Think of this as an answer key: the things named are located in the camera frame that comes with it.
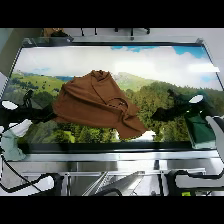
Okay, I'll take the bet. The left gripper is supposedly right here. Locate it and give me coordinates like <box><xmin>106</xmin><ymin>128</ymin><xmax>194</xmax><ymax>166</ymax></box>
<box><xmin>33</xmin><ymin>105</ymin><xmax>57</xmax><ymax>124</ymax></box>

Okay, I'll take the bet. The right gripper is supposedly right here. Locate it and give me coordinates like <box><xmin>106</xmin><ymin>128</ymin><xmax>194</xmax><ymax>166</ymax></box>
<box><xmin>151</xmin><ymin>106</ymin><xmax>180</xmax><ymax>123</ymax></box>

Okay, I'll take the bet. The brown shirt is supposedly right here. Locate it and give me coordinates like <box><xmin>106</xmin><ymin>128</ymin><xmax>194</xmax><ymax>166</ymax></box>
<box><xmin>51</xmin><ymin>69</ymin><xmax>150</xmax><ymax>141</ymax></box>

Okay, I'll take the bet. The dark green garment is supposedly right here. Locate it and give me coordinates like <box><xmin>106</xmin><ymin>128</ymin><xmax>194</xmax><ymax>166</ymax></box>
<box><xmin>181</xmin><ymin>89</ymin><xmax>218</xmax><ymax>150</ymax></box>

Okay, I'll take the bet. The pale green garment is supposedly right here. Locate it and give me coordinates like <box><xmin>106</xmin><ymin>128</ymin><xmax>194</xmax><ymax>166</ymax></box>
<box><xmin>0</xmin><ymin>129</ymin><xmax>27</xmax><ymax>162</ymax></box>

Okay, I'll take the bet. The black cable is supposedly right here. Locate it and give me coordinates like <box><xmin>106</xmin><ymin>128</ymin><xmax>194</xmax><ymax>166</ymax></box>
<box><xmin>0</xmin><ymin>153</ymin><xmax>46</xmax><ymax>194</ymax></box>
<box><xmin>95</xmin><ymin>187</ymin><xmax>124</xmax><ymax>197</ymax></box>

